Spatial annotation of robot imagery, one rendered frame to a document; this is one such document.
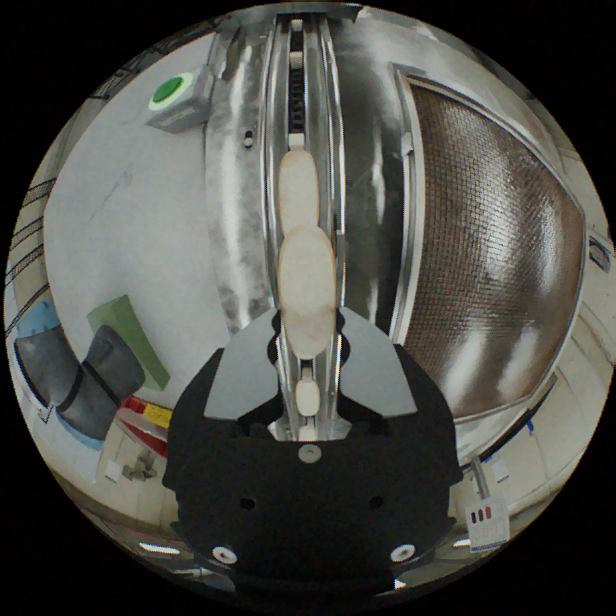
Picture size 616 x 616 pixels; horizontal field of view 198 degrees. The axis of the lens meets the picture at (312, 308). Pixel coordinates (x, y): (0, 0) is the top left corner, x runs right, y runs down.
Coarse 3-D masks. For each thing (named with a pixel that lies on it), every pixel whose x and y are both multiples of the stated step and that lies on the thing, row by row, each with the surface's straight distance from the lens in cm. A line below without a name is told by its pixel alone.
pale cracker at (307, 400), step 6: (300, 384) 30; (312, 384) 30; (300, 390) 31; (306, 390) 31; (312, 390) 31; (318, 390) 31; (300, 396) 32; (306, 396) 32; (312, 396) 32; (318, 396) 32; (300, 402) 33; (306, 402) 33; (312, 402) 33; (318, 402) 34; (300, 408) 34; (306, 408) 34; (312, 408) 34; (318, 408) 35; (306, 414) 36; (312, 414) 36
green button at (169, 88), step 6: (174, 78) 27; (180, 78) 26; (168, 84) 27; (174, 84) 26; (180, 84) 25; (162, 90) 27; (168, 90) 26; (174, 90) 25; (156, 96) 27; (162, 96) 26; (168, 96) 25; (156, 102) 26
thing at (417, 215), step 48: (432, 96) 25; (480, 144) 25; (528, 144) 35; (480, 192) 23; (432, 288) 21; (480, 288) 24; (528, 288) 32; (528, 336) 39; (480, 384) 38; (528, 384) 57
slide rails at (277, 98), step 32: (288, 32) 38; (288, 64) 28; (320, 64) 28; (320, 96) 24; (320, 128) 22; (320, 160) 21; (320, 192) 20; (320, 224) 20; (288, 352) 26; (288, 384) 31; (320, 384) 31; (320, 416) 39
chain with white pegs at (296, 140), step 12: (300, 12) 52; (300, 24) 39; (300, 36) 37; (300, 48) 33; (300, 60) 28; (300, 72) 28; (300, 108) 25; (300, 120) 24; (300, 132) 23; (300, 144) 19; (312, 420) 40; (312, 432) 40
